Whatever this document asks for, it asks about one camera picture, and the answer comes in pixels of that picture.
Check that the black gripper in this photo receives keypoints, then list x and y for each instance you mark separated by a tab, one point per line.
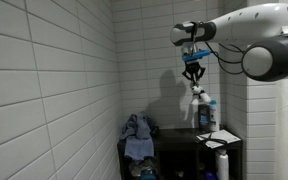
193	70

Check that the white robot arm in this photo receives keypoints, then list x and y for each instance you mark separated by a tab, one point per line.
263	29

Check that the dark wooden cabinet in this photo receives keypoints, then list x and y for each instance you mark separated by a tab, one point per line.
178	150

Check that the white bottle blue cap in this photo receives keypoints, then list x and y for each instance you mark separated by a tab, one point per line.
214	120

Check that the dark body wash bottle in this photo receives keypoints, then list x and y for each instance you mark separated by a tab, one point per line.
204	117

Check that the black scissors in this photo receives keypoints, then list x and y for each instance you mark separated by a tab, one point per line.
210	138

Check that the white paper sheets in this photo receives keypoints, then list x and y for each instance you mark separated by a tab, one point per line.
222	134

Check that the blue towel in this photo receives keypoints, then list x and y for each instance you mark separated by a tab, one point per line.
137	134

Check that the white paper towel roll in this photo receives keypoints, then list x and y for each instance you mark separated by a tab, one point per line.
222	162

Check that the blue bottle on shelf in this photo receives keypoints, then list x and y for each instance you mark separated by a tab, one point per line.
209	176

